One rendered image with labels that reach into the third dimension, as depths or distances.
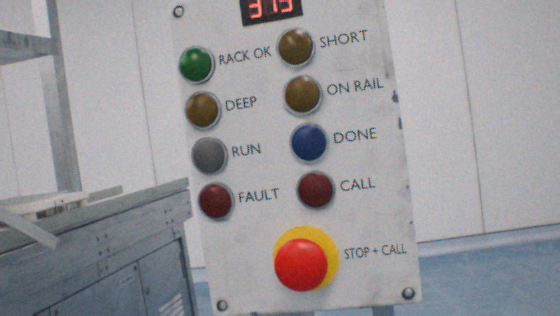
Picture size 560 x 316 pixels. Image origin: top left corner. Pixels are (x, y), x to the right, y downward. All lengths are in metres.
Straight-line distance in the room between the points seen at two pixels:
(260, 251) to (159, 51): 3.95
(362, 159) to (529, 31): 3.96
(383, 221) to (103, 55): 4.16
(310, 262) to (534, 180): 3.97
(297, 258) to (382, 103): 0.13
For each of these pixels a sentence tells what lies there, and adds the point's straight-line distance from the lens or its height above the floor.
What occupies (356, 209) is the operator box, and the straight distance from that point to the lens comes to 0.43.
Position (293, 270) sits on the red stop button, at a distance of 0.42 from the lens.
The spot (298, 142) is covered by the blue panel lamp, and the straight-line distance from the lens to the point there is 0.42.
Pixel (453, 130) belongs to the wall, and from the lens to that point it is 4.17.
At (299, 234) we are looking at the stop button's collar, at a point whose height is 0.96.
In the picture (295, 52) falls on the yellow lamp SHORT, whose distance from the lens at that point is 0.43.
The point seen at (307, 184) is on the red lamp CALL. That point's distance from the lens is 0.43.
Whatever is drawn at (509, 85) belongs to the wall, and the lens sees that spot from 4.27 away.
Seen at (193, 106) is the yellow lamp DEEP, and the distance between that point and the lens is 0.45.
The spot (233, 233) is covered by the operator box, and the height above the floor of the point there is 0.97.
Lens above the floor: 1.04
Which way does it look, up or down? 3 degrees down
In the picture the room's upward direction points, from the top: 8 degrees counter-clockwise
